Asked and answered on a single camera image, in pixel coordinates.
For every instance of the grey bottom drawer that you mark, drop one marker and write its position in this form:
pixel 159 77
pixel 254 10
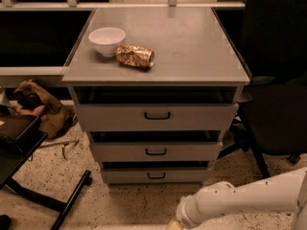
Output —
pixel 154 176

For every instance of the grey drawer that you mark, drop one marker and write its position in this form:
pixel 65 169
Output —
pixel 155 117
pixel 154 176
pixel 155 151

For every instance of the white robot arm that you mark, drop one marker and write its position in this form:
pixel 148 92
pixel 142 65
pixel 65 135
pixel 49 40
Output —
pixel 283 193

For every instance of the grey middle drawer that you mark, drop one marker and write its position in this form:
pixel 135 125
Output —
pixel 155 151

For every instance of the grey top drawer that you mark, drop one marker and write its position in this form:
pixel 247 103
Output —
pixel 155 117

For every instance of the grey drawer cabinet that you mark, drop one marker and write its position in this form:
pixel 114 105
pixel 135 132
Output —
pixel 194 64

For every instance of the brown cloth bag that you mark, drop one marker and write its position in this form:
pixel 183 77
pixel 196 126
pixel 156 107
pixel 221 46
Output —
pixel 55 118

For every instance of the crushed gold soda can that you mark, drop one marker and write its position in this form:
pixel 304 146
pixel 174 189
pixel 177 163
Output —
pixel 135 56

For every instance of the black side table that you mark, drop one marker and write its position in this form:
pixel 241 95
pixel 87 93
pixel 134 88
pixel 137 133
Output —
pixel 54 171

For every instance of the black box on table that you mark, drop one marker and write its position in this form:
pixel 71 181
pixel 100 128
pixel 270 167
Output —
pixel 16 130

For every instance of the white ceramic bowl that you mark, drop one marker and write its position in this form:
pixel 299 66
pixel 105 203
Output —
pixel 106 40

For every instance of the black office chair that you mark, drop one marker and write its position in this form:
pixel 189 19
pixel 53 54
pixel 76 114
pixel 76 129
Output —
pixel 273 106

